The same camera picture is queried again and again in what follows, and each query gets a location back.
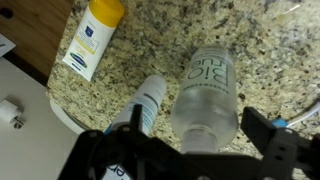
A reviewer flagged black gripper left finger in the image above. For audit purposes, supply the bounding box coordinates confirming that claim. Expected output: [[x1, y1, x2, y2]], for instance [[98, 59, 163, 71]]
[[128, 103, 145, 136]]

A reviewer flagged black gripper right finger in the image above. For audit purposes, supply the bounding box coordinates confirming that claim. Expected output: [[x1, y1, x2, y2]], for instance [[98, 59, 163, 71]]
[[240, 106, 299, 180]]

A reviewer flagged clear BioTrue bottle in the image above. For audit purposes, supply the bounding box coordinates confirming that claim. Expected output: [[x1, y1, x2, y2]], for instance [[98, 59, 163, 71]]
[[169, 45, 240, 155]]

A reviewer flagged tall white blue bottle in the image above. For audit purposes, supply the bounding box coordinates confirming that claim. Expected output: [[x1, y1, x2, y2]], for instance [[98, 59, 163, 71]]
[[101, 73, 168, 180]]

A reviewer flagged blue and white toothbrush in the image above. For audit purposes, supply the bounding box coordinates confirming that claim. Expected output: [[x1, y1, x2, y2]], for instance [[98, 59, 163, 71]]
[[271, 99, 320, 129]]

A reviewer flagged white toilet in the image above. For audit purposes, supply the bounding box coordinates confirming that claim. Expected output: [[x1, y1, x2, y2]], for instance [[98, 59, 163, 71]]
[[49, 98, 91, 136]]

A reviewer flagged white tube with yellow cap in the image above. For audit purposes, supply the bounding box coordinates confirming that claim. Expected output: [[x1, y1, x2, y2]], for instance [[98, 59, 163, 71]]
[[62, 0, 126, 83]]

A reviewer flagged toilet paper roll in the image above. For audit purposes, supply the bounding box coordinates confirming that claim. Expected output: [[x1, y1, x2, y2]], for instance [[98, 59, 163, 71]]
[[0, 99, 25, 130]]

